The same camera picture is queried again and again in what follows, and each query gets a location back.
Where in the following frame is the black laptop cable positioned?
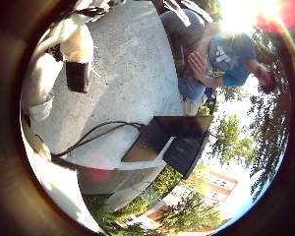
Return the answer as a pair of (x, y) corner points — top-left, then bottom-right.
(55, 123), (146, 158)
(52, 120), (146, 157)

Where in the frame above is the person in blue shirt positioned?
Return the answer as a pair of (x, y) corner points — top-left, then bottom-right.
(160, 8), (286, 116)

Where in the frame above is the orange brick building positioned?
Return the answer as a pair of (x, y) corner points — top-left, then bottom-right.
(147, 166), (240, 232)

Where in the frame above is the black open laptop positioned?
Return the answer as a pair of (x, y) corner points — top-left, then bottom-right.
(121, 114), (214, 181)

